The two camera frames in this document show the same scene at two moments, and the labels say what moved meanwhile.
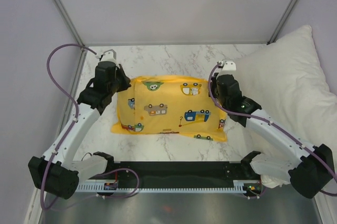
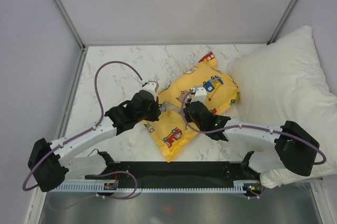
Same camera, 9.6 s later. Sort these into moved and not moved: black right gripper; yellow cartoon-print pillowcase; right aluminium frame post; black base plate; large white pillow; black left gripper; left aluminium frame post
Moved: black right gripper; yellow cartoon-print pillowcase; black left gripper
Not moved: large white pillow; right aluminium frame post; black base plate; left aluminium frame post
